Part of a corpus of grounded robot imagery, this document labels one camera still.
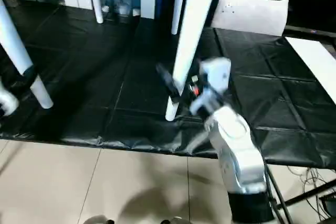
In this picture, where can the small white jar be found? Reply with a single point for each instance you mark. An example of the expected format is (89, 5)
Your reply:
(105, 8)
(135, 12)

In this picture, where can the white side table board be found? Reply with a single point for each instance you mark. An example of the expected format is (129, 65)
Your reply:
(315, 61)

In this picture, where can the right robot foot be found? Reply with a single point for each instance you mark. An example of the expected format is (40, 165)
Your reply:
(176, 221)

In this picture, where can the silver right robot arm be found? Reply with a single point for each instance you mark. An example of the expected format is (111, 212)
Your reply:
(236, 150)

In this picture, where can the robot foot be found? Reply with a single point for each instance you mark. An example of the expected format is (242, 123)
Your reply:
(98, 220)
(176, 221)

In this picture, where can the white plastic chair shell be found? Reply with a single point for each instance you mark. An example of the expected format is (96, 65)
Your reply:
(252, 14)

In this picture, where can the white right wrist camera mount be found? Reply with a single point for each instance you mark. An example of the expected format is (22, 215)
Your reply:
(216, 74)

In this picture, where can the black stand leg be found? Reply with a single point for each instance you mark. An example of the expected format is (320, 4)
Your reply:
(309, 195)

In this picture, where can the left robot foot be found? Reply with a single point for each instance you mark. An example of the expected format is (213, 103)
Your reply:
(98, 220)

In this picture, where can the black flat monitor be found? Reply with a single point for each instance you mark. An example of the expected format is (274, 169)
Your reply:
(312, 31)

